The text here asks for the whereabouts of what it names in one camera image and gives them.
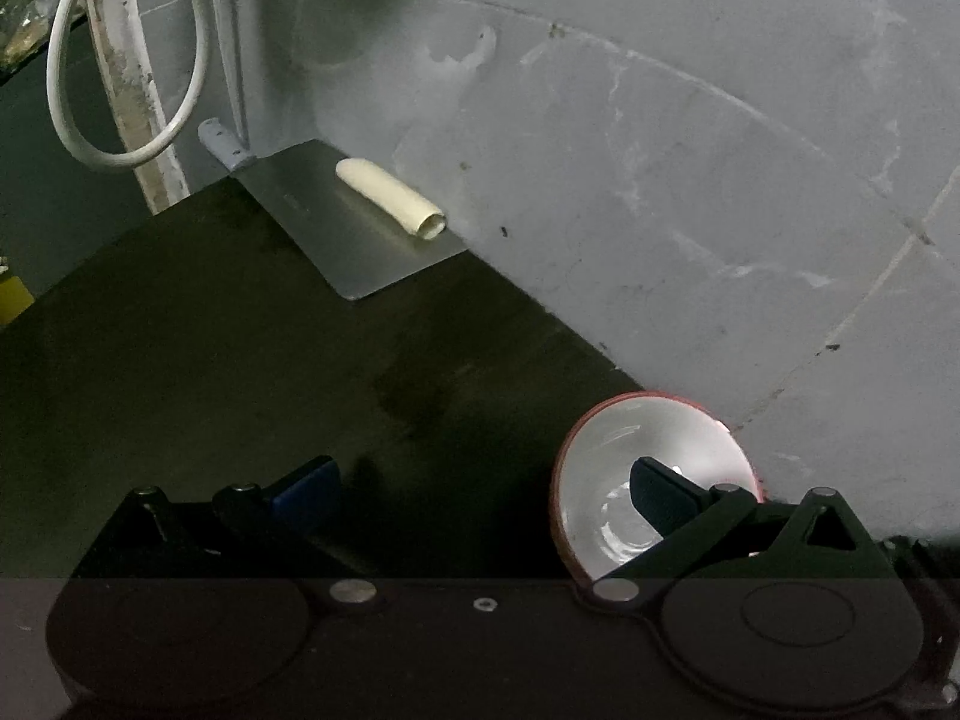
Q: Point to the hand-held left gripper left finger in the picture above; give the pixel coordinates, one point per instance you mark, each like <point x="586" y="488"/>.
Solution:
<point x="307" y="495"/>

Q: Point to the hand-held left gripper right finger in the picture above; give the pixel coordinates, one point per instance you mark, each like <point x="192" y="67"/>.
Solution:
<point x="660" y="502"/>

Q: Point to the white ceramic bowl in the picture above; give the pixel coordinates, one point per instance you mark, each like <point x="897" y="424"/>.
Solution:
<point x="675" y="435"/>

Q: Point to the cream rolled sheet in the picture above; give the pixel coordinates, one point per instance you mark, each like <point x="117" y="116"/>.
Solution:
<point x="390" y="195"/>

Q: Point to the yellow box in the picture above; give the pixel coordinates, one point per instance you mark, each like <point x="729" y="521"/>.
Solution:
<point x="13" y="296"/>

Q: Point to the grey cabinet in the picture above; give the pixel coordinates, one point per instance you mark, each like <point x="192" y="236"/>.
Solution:
<point x="60" y="187"/>

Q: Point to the white table leg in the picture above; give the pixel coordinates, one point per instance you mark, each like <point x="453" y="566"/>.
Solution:
<point x="139" y="90"/>

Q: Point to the pile of plastic packets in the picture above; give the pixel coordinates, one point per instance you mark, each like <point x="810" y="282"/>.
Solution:
<point x="30" y="22"/>

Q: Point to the grey wall pipe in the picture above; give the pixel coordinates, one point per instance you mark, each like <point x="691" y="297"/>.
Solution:
<point x="229" y="52"/>

